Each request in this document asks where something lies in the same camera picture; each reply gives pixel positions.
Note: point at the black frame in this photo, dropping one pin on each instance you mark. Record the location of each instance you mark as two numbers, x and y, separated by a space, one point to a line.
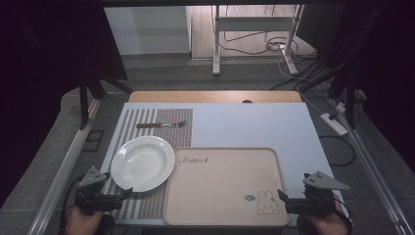
93 140

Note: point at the white board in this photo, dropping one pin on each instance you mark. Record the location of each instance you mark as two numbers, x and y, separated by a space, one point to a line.
254 125

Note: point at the white metal stand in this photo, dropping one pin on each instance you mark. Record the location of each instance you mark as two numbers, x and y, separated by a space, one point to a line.
254 23

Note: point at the beige tray with rabbit print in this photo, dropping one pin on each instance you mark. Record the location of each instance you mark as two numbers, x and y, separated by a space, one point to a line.
225 186

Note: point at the white plate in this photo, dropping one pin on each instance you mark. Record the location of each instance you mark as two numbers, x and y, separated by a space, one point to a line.
143 163

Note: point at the striped placemat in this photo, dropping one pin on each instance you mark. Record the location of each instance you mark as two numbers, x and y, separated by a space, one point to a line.
173 127

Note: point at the aluminium rail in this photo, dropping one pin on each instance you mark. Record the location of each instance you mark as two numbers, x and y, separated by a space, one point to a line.
65 169
375 169

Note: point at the person's right hand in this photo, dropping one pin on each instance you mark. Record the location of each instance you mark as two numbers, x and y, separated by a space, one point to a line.
329 225

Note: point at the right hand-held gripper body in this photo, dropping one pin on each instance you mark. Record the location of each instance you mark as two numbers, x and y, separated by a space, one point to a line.
319 196

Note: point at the dark curtain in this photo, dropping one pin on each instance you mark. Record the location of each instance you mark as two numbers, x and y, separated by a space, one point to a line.
49 65
385 65

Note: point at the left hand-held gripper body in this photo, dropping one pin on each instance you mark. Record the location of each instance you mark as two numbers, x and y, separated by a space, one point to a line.
92 191

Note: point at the white power strip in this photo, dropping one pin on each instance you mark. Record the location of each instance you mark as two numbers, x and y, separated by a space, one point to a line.
333 124

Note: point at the person's left hand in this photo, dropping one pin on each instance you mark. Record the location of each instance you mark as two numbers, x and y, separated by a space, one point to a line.
82 223

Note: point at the white panel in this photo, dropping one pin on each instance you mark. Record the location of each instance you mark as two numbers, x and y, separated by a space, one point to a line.
147 29

